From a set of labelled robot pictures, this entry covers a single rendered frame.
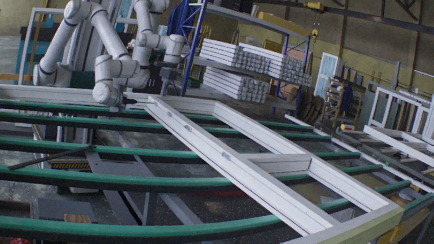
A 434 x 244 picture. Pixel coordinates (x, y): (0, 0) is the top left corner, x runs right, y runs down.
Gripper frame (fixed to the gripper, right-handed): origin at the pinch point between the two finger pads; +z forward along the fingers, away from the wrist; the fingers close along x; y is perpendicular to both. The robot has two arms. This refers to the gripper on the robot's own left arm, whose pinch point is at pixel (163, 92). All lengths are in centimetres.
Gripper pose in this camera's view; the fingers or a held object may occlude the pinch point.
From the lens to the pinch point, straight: 199.1
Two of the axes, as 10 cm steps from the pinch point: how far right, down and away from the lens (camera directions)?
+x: -4.7, -3.1, 8.3
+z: -2.1, 9.5, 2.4
